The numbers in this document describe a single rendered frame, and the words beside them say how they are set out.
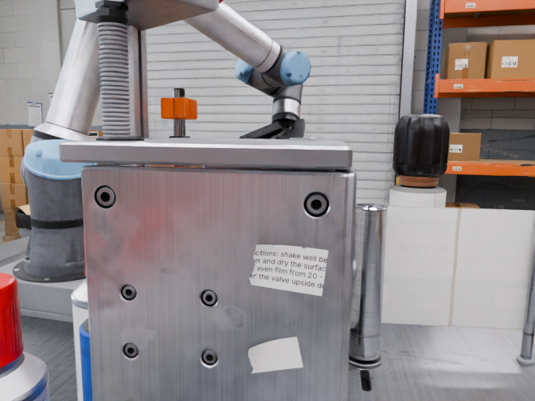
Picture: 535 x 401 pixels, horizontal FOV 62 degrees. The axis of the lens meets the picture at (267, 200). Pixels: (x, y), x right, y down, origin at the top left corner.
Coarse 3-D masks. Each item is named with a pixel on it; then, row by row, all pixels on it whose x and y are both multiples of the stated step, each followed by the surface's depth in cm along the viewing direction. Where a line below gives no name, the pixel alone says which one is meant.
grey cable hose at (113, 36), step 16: (96, 16) 48; (112, 16) 47; (112, 32) 47; (112, 48) 48; (112, 64) 48; (112, 80) 48; (128, 80) 50; (112, 96) 48; (112, 112) 49; (128, 112) 50; (112, 128) 49; (128, 128) 50
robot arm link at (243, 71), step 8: (240, 64) 110; (248, 64) 108; (240, 72) 109; (248, 72) 108; (256, 72) 107; (248, 80) 110; (256, 80) 109; (256, 88) 114; (264, 88) 113; (272, 88) 113
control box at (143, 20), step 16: (80, 0) 54; (96, 0) 51; (112, 0) 49; (128, 0) 47; (144, 0) 47; (160, 0) 47; (176, 0) 47; (192, 0) 48; (208, 0) 50; (80, 16) 55; (128, 16) 54; (144, 16) 53; (160, 16) 53; (176, 16) 53; (192, 16) 53
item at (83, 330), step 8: (80, 328) 20; (88, 328) 20; (80, 336) 20; (88, 336) 20; (80, 344) 20; (88, 344) 20; (80, 352) 20; (88, 352) 20; (80, 360) 21; (88, 360) 20; (88, 368) 20; (88, 376) 20; (88, 384) 20; (88, 392) 20; (88, 400) 20
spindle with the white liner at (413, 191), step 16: (400, 128) 67; (416, 128) 65; (432, 128) 65; (448, 128) 66; (400, 144) 67; (416, 144) 65; (432, 144) 65; (448, 144) 67; (400, 160) 68; (416, 160) 65; (432, 160) 65; (400, 176) 69; (416, 176) 67; (432, 176) 68; (400, 192) 67; (416, 192) 66; (432, 192) 66
